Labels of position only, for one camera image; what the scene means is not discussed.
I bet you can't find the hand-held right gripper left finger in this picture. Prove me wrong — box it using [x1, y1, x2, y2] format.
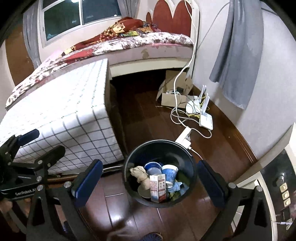
[26, 159, 103, 241]

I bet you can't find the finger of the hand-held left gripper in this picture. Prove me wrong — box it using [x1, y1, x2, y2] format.
[0, 129, 40, 163]
[35, 145, 66, 171]

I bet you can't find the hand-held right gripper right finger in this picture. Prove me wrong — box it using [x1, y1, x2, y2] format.
[197, 159, 272, 241]

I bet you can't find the light blue face mask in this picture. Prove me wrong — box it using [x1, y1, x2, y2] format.
[168, 182, 189, 193]

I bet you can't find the blue and white cup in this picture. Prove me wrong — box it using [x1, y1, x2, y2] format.
[161, 164, 179, 189]

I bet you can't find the red and white carton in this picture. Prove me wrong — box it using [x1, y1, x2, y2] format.
[149, 174, 167, 203]

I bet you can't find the black round trash bin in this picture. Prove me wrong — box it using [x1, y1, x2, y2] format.
[122, 139, 200, 208]

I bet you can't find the person's left hand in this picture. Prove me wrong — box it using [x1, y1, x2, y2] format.
[0, 199, 14, 215]

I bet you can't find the white checkered tablecloth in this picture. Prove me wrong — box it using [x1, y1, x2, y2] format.
[0, 58, 125, 175]

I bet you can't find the white power strip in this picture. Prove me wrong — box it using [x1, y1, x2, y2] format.
[175, 127, 192, 148]

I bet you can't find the flat white router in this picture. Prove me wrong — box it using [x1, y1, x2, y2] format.
[199, 113, 214, 131]

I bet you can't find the white framed dark cabinet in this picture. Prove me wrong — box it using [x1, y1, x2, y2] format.
[235, 123, 296, 239]

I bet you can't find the brown wooden door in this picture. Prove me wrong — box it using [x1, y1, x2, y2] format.
[5, 30, 36, 87]

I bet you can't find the white router with antennas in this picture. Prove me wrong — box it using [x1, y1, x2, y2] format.
[186, 85, 210, 114]

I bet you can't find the pink cloth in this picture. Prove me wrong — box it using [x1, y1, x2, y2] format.
[49, 49, 63, 61]

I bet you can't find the cardboard box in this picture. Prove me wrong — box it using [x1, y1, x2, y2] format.
[157, 69, 194, 110]

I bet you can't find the grey curtain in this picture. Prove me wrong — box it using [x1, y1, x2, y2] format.
[116, 0, 139, 19]
[209, 0, 264, 110]
[23, 6, 42, 69]

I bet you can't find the red printed blanket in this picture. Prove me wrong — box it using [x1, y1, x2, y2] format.
[61, 16, 144, 56]

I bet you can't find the bed with floral sheet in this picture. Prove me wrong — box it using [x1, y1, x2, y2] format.
[5, 31, 196, 110]

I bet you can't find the colourful printed pillow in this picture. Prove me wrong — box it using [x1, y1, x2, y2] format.
[120, 21, 160, 38]

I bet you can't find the red and white headboard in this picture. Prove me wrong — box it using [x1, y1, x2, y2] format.
[145, 0, 201, 39]

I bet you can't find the window with white frame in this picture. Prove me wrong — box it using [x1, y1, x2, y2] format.
[39, 0, 122, 48]

